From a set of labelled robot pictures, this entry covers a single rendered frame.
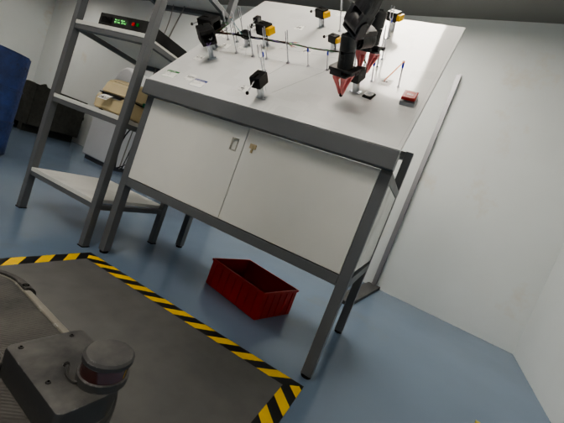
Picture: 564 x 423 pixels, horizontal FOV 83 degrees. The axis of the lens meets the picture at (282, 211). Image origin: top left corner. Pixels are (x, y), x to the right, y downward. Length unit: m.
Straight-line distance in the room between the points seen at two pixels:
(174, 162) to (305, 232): 0.69
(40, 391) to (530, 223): 3.19
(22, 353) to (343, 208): 0.93
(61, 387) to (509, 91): 3.47
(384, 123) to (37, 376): 1.13
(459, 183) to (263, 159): 2.30
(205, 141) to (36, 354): 1.05
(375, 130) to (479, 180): 2.17
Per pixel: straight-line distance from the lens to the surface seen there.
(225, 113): 1.38
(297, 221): 1.21
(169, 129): 1.59
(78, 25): 2.20
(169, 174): 1.54
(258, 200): 1.27
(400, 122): 1.26
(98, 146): 5.01
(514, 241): 3.26
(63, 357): 0.61
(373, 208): 1.15
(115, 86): 1.94
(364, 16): 1.16
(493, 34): 3.76
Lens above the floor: 0.64
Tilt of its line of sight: 5 degrees down
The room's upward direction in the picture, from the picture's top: 21 degrees clockwise
